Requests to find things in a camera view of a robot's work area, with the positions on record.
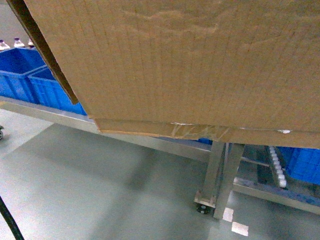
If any large cardboard box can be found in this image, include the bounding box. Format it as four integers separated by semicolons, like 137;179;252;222
8;0;320;149

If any blue plastic crate left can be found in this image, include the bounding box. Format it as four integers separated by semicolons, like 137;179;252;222
27;66;88;116

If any blue plastic crate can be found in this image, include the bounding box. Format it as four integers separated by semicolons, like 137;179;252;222
27;66;88;116
0;48;47;104
277;146;320;185

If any blue plastic crate right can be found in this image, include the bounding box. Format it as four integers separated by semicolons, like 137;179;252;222
277;146;320;185

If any stainless steel shelf frame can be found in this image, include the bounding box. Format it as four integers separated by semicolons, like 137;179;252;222
0;96;320;219

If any black cable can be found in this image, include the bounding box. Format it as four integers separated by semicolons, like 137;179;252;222
0;195;25;240

